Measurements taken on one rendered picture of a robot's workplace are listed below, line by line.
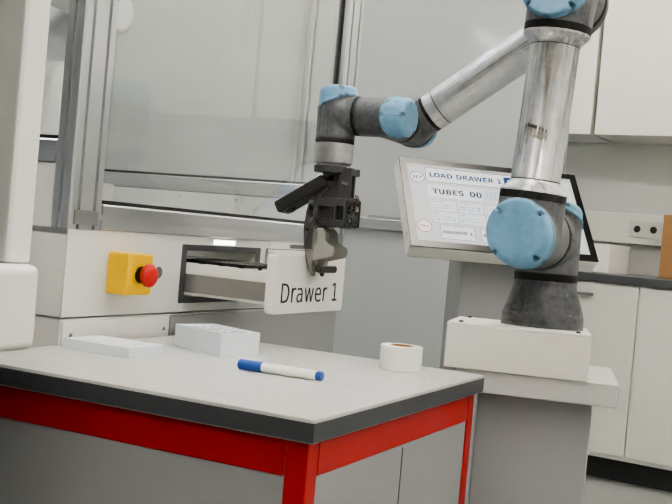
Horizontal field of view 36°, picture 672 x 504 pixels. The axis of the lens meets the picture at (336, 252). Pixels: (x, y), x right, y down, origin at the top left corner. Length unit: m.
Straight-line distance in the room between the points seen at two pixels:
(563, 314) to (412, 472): 0.50
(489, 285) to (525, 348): 1.01
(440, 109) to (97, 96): 0.66
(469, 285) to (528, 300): 0.91
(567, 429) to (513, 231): 0.37
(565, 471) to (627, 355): 2.80
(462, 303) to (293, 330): 0.58
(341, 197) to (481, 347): 0.40
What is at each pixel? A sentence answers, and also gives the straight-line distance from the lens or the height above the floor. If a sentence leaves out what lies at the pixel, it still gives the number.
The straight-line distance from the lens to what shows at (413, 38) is 3.73.
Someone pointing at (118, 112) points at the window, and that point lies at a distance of 1.86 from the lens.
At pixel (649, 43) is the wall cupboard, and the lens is 5.14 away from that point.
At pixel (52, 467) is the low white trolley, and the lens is 1.46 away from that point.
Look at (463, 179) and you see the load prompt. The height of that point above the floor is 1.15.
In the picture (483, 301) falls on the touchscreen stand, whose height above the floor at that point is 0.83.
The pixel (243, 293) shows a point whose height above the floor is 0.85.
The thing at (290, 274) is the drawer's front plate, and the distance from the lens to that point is 1.94.
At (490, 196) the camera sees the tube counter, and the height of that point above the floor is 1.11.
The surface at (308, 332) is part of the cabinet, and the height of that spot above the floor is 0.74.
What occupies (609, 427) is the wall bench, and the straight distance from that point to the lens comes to 4.74.
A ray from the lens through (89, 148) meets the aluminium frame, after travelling 1.77.
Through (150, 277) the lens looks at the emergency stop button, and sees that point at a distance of 1.80.
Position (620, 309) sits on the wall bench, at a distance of 4.69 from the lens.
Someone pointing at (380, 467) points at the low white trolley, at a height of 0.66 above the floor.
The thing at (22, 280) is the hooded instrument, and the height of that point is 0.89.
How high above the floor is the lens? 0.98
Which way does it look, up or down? 1 degrees down
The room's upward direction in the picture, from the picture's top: 5 degrees clockwise
